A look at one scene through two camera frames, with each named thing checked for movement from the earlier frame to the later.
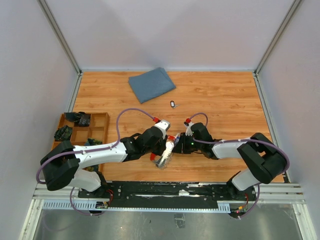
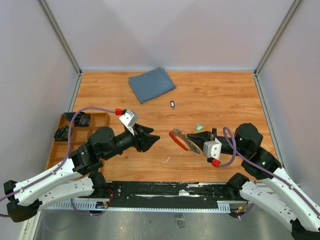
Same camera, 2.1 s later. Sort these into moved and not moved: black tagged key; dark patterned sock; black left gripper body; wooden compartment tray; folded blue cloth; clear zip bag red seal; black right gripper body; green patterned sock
Moved: clear zip bag red seal; black left gripper body; black right gripper body
Not moved: dark patterned sock; black tagged key; wooden compartment tray; folded blue cloth; green patterned sock
